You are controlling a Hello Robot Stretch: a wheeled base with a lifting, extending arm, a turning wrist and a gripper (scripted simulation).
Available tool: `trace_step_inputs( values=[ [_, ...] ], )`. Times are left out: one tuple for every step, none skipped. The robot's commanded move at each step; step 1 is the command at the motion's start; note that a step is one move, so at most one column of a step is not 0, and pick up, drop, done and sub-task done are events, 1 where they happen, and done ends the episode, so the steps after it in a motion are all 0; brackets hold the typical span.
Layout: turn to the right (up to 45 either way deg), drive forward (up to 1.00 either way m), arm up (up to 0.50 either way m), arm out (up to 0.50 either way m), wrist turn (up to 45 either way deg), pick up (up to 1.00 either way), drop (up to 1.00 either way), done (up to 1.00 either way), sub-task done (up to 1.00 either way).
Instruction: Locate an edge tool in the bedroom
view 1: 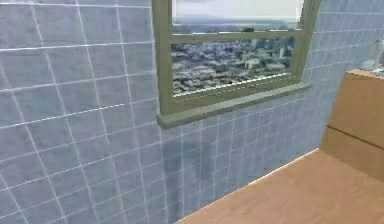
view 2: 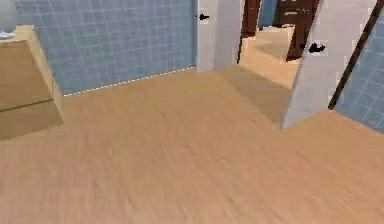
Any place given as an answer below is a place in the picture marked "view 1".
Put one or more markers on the light wooden cabinet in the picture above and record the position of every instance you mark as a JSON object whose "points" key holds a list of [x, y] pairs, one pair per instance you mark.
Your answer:
{"points": [[358, 113]]}

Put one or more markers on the green framed window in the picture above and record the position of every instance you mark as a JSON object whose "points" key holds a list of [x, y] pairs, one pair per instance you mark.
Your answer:
{"points": [[230, 96]]}

